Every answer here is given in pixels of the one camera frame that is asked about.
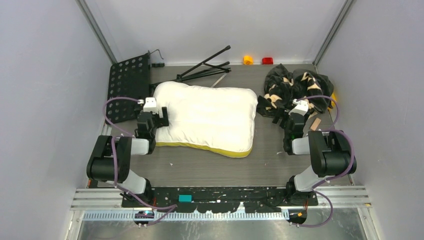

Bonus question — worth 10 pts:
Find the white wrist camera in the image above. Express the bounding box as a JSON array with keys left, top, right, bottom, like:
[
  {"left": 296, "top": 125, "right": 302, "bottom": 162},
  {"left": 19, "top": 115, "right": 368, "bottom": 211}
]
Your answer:
[
  {"left": 288, "top": 99, "right": 309, "bottom": 116},
  {"left": 137, "top": 97, "right": 159, "bottom": 115}
]

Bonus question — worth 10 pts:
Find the teal block on base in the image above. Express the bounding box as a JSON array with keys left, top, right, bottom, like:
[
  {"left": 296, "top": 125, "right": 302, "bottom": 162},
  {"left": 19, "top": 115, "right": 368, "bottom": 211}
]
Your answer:
[{"left": 178, "top": 194, "right": 193, "bottom": 203}]

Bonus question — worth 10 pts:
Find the yellow toy block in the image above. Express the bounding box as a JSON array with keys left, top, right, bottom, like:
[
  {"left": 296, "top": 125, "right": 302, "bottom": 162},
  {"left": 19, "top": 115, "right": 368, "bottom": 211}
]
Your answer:
[{"left": 329, "top": 93, "right": 337, "bottom": 109}]

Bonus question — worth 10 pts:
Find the aluminium rail frame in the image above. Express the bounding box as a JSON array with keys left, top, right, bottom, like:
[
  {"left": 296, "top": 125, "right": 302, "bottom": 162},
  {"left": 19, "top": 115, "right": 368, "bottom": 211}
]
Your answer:
[{"left": 70, "top": 186, "right": 372, "bottom": 221}]

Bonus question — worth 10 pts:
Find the yellow round toy piece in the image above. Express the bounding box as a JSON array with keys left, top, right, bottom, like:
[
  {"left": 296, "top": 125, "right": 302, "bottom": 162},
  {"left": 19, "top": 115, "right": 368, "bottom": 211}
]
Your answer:
[{"left": 243, "top": 55, "right": 254, "bottom": 65}]

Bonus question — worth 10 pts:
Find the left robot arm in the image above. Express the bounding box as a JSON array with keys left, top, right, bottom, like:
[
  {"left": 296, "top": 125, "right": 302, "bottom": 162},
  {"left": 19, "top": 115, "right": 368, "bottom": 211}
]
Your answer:
[{"left": 86, "top": 107, "right": 169, "bottom": 207}]

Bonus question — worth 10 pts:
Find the tan wooden block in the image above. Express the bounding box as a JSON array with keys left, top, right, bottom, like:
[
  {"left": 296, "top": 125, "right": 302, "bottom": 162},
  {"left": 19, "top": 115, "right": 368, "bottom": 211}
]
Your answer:
[{"left": 309, "top": 117, "right": 321, "bottom": 131}]

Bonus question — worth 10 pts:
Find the black perforated music stand tray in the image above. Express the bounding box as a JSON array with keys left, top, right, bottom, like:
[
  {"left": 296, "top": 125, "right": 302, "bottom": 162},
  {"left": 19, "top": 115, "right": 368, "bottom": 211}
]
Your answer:
[{"left": 106, "top": 52, "right": 151, "bottom": 124}]

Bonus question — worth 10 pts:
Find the black floral pillowcase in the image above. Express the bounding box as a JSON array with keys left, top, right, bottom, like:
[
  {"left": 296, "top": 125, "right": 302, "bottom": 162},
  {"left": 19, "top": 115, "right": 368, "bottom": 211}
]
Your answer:
[{"left": 256, "top": 64, "right": 334, "bottom": 118}]

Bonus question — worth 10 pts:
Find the black folding tripod stand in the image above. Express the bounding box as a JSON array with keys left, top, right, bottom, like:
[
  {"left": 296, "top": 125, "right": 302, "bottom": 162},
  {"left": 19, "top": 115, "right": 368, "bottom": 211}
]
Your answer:
[{"left": 167, "top": 45, "right": 232, "bottom": 83}]

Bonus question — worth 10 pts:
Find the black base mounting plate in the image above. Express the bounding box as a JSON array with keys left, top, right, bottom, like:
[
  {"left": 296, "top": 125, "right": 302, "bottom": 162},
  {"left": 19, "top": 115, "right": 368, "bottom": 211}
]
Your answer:
[{"left": 121, "top": 186, "right": 318, "bottom": 213}]

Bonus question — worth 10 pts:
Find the red toy block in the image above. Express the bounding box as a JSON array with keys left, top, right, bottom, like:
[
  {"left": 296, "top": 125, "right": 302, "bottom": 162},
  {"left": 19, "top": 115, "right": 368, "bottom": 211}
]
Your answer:
[{"left": 261, "top": 57, "right": 274, "bottom": 65}]

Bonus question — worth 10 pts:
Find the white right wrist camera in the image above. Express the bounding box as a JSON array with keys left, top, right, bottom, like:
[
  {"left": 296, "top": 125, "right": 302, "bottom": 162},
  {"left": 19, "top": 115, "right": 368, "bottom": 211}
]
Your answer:
[{"left": 288, "top": 99, "right": 309, "bottom": 116}]

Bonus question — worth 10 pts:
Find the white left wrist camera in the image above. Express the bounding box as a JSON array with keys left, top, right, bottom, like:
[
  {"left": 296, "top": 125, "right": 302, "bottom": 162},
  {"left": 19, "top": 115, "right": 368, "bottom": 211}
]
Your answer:
[{"left": 137, "top": 97, "right": 159, "bottom": 115}]

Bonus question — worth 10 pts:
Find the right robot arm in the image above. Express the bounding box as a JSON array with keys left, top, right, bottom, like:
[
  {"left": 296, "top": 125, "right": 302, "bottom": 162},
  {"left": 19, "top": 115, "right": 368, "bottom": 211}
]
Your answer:
[{"left": 280, "top": 113, "right": 357, "bottom": 205}]

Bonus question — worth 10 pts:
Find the white pillow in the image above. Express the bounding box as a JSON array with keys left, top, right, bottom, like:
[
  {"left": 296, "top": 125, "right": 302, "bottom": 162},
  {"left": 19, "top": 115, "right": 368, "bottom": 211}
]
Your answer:
[{"left": 153, "top": 81, "right": 258, "bottom": 158}]

